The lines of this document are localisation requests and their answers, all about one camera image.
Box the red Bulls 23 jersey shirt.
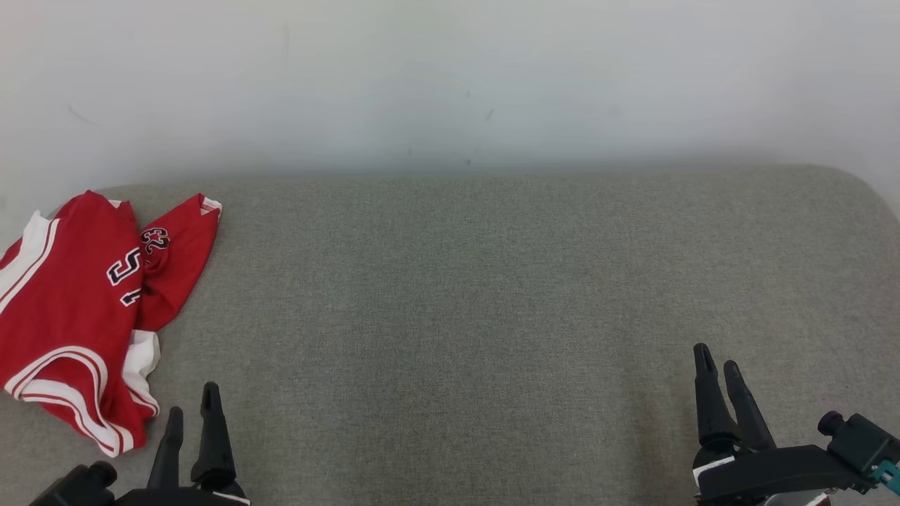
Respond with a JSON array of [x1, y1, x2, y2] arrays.
[[0, 190, 161, 458]]

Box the red shorts with 23 print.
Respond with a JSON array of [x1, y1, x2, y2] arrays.
[[134, 194, 223, 332]]

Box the grey fabric sofa seat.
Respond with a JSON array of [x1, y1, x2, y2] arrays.
[[0, 165, 900, 506]]

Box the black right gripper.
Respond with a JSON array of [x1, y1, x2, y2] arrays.
[[692, 343, 873, 506]]

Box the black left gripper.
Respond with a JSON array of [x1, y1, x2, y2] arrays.
[[112, 382, 251, 506]]

